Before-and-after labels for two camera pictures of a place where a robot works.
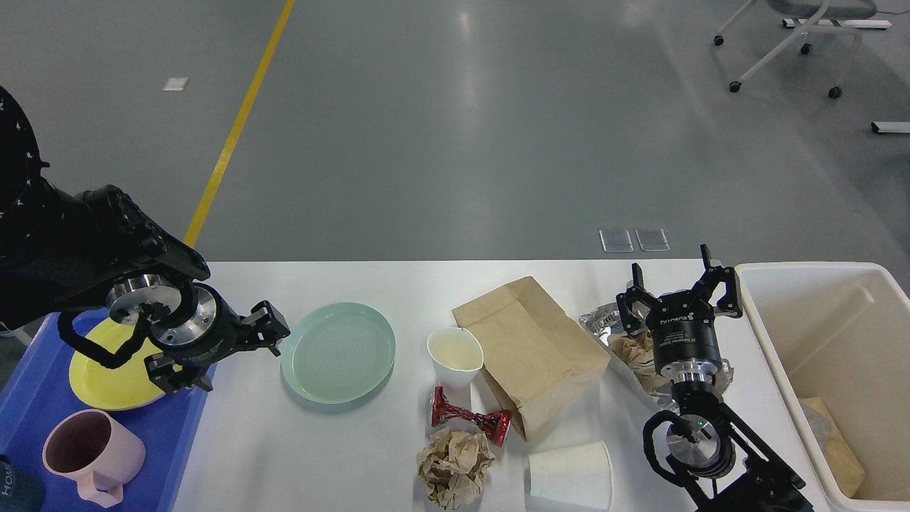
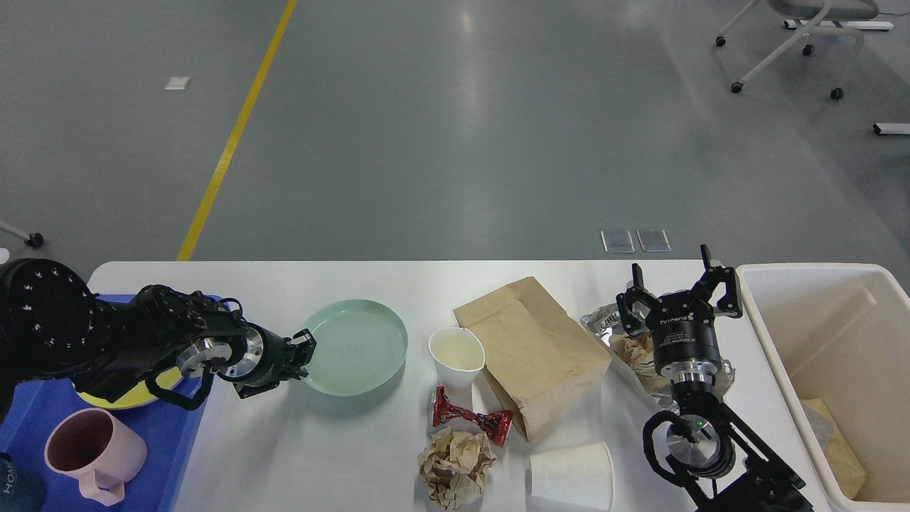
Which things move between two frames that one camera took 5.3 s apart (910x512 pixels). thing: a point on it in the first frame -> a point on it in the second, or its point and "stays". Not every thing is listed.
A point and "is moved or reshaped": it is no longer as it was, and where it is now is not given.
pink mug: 89,446 stays
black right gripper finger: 728,304 stays
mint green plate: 338,353 is moved or reshaped
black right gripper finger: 635,304 stays
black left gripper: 215,331 -> 269,358
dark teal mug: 18,492 stays
